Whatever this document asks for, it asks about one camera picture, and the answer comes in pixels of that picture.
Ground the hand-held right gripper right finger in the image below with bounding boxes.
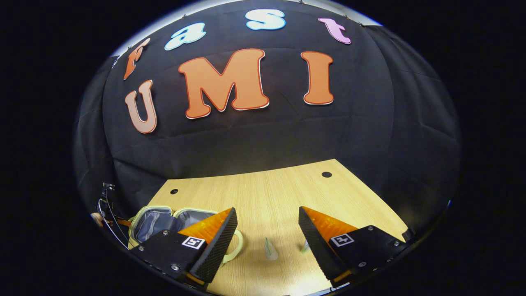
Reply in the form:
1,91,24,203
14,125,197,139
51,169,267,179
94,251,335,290
298,206,413,288

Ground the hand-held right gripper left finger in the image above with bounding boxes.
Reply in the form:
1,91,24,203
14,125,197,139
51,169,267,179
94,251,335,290
129,207,238,291

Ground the light green small suitcase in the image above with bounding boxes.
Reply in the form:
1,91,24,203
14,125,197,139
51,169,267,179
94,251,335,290
128,205,244,264

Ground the white skin care tube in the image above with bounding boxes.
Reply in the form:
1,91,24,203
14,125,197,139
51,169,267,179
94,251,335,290
264,237,279,261

